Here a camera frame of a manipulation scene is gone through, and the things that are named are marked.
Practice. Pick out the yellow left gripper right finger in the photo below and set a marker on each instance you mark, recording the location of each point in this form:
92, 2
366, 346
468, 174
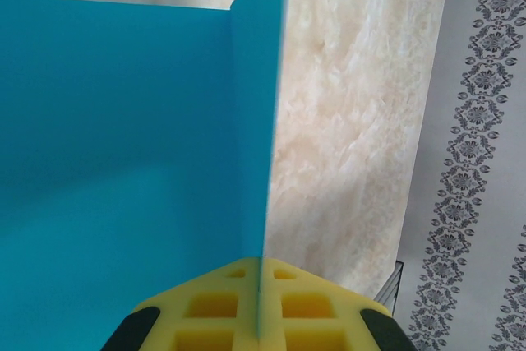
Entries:
349, 318

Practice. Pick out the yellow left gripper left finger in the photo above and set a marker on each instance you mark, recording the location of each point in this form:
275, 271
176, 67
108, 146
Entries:
164, 318

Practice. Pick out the aluminium side rail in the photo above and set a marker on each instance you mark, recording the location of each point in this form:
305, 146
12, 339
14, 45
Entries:
390, 285

